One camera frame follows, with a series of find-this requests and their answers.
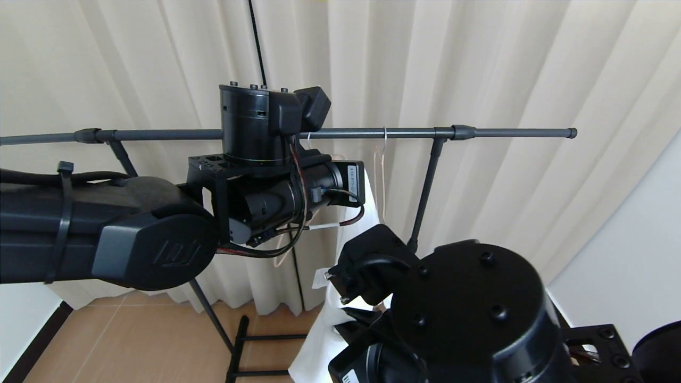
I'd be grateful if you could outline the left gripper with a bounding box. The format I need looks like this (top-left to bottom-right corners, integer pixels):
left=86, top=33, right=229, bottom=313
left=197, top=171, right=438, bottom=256
left=230, top=160, right=368, bottom=246

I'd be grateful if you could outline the pink clothes hanger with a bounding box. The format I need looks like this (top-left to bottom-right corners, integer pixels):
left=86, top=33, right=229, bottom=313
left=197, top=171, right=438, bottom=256
left=372, top=127, right=390, bottom=224
left=273, top=132, right=320, bottom=268

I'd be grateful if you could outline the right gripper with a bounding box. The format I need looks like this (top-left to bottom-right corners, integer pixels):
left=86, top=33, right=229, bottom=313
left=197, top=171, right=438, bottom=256
left=328, top=307, right=426, bottom=383

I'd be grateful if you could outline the beige curtain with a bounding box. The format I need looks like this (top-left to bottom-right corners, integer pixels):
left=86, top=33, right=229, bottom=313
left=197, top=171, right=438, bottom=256
left=0, top=0, right=681, bottom=317

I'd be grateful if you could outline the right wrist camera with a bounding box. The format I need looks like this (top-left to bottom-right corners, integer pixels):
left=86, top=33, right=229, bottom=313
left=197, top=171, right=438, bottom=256
left=327, top=224, right=421, bottom=306

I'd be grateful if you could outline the black cable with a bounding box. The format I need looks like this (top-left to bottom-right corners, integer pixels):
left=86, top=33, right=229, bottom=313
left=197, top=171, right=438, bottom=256
left=0, top=169, right=131, bottom=188
left=348, top=253, right=421, bottom=282

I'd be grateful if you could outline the black clothes rack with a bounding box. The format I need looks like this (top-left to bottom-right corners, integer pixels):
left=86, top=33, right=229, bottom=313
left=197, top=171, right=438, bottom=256
left=0, top=126, right=578, bottom=383

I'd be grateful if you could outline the white printed t-shirt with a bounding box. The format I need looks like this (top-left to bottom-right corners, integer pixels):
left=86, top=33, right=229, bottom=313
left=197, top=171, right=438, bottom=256
left=289, top=184, right=394, bottom=383

